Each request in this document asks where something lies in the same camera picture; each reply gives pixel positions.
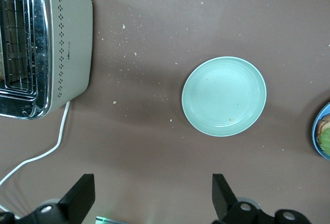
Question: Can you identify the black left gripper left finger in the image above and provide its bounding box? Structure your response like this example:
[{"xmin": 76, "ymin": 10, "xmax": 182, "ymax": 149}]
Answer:
[{"xmin": 0, "ymin": 173, "xmax": 96, "ymax": 224}]

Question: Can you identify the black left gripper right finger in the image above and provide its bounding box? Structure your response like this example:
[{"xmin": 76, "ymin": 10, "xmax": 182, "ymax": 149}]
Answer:
[{"xmin": 211, "ymin": 173, "xmax": 313, "ymax": 224}]

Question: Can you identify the green lettuce leaf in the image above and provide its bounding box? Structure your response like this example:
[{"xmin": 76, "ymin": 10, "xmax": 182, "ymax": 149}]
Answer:
[{"xmin": 319, "ymin": 126, "xmax": 330, "ymax": 153}]

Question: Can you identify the mint green round plate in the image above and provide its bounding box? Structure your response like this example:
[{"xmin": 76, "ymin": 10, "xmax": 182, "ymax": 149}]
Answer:
[{"xmin": 181, "ymin": 56, "xmax": 268, "ymax": 137}]

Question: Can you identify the blue round plate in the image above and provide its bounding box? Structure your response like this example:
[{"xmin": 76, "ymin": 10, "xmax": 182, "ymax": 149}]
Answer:
[{"xmin": 311, "ymin": 101, "xmax": 330, "ymax": 161}]

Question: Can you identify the beige chrome toaster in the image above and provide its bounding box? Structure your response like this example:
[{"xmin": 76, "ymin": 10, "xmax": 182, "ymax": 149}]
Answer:
[{"xmin": 0, "ymin": 0, "xmax": 94, "ymax": 120}]

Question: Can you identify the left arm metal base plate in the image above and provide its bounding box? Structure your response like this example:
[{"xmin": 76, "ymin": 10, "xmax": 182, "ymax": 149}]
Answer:
[{"xmin": 95, "ymin": 215, "xmax": 122, "ymax": 224}]

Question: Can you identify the white toaster power cable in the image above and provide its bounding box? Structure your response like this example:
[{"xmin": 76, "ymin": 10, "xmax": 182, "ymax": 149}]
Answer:
[{"xmin": 0, "ymin": 101, "xmax": 71, "ymax": 189}]

